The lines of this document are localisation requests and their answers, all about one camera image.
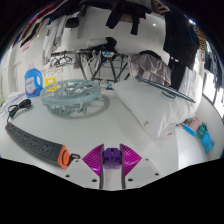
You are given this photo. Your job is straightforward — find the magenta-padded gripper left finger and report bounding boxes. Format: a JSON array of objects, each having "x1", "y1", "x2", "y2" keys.
[{"x1": 64, "y1": 143, "x2": 105, "y2": 190}]

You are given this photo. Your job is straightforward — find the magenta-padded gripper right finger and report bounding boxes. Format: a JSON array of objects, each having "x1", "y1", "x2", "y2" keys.
[{"x1": 119, "y1": 143, "x2": 163, "y2": 190}]

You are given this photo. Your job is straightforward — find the purple charger block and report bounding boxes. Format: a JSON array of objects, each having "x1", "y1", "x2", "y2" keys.
[{"x1": 102, "y1": 147, "x2": 122, "y2": 170}]

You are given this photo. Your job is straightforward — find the black power strip orange ends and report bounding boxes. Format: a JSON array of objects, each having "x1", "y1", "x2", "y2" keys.
[{"x1": 4, "y1": 121, "x2": 81, "y2": 170}]

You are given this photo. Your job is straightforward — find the blue brush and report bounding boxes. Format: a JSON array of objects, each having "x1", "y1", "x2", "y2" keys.
[{"x1": 180, "y1": 123, "x2": 198, "y2": 138}]

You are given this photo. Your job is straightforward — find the white pillow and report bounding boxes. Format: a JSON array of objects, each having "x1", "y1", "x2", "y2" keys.
[{"x1": 111, "y1": 78, "x2": 198, "y2": 141}]

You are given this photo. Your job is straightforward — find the pink bucket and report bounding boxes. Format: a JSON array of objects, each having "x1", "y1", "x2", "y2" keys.
[{"x1": 188, "y1": 116, "x2": 203, "y2": 129}]

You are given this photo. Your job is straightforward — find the round pale-blue peg hanger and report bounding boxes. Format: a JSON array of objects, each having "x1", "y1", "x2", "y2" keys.
[{"x1": 39, "y1": 78, "x2": 102, "y2": 118}]

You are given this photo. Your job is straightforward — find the teal clothes hanger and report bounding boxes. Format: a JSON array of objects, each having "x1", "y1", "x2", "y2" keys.
[{"x1": 134, "y1": 75, "x2": 197, "y2": 104}]

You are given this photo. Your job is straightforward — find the blue detergent bottle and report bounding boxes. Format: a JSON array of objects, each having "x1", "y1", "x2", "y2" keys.
[{"x1": 23, "y1": 64, "x2": 44, "y2": 99}]

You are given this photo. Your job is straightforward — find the grey garment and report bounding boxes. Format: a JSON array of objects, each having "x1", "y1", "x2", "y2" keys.
[{"x1": 128, "y1": 53, "x2": 173, "y2": 88}]

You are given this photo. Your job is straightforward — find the black folding drying rack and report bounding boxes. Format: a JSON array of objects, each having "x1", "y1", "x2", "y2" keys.
[{"x1": 49, "y1": 49, "x2": 134, "y2": 84}]

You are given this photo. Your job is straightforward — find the row of hanging clothes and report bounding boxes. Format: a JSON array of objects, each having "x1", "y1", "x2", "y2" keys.
[{"x1": 9, "y1": 0, "x2": 218, "y2": 73}]

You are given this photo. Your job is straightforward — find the black power cable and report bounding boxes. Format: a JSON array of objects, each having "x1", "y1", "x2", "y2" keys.
[{"x1": 6, "y1": 98, "x2": 33, "y2": 121}]

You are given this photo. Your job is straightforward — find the pile of wire hangers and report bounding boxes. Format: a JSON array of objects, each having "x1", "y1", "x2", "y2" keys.
[{"x1": 0, "y1": 91, "x2": 28, "y2": 118}]

